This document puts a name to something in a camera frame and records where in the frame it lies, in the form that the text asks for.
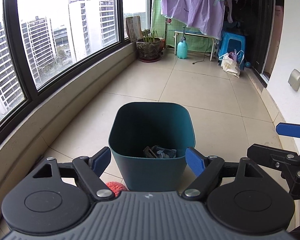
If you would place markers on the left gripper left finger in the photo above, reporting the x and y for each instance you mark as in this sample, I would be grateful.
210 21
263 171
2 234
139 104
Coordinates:
89 170

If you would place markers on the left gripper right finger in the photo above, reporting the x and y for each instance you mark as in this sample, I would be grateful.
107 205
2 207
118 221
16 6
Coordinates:
207 170

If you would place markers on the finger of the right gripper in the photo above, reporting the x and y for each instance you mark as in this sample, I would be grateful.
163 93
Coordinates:
289 130
273 158

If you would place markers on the orange foam fruit net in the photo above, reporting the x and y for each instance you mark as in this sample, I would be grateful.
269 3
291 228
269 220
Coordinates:
116 187

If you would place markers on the white blue tissue pack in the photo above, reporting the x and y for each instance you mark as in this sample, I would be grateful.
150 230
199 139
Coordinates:
157 152

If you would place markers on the dark teal trash bin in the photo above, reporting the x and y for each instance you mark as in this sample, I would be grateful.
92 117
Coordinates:
141 124

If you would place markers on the white tote bag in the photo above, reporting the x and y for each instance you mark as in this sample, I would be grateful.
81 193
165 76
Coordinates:
231 62

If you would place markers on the blue plastic stool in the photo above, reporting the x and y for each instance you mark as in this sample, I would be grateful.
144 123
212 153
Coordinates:
231 42

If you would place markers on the teal spray bottle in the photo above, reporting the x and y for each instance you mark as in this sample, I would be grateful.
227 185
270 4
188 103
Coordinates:
182 46

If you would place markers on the potted plant brown pot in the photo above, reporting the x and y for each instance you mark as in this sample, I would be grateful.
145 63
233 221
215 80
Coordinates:
149 47

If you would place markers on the white low bench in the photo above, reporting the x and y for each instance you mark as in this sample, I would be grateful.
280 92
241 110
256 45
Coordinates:
212 39

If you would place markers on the brown board on sill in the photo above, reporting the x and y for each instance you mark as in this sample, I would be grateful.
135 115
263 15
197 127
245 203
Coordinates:
133 28

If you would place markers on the purple hanging raincoat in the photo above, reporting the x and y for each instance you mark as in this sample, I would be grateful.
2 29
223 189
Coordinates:
205 15

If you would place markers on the grey wall socket cover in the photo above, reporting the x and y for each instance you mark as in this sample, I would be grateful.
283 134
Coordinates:
294 80

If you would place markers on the black window frame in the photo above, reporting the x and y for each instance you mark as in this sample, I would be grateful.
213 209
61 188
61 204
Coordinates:
44 43

